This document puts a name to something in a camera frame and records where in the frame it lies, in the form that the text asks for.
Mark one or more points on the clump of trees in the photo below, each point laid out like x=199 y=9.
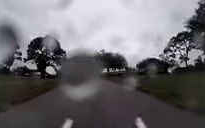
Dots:
x=113 y=61

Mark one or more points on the grey asphalt road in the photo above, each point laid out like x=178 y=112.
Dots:
x=106 y=106

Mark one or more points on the low dark bush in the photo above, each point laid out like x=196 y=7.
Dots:
x=160 y=63

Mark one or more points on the broad dark tree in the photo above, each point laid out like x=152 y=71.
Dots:
x=41 y=60

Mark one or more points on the thin-trunked tree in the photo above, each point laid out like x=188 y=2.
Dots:
x=181 y=41

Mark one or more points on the dark grass verge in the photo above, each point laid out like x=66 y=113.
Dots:
x=183 y=88
x=16 y=90

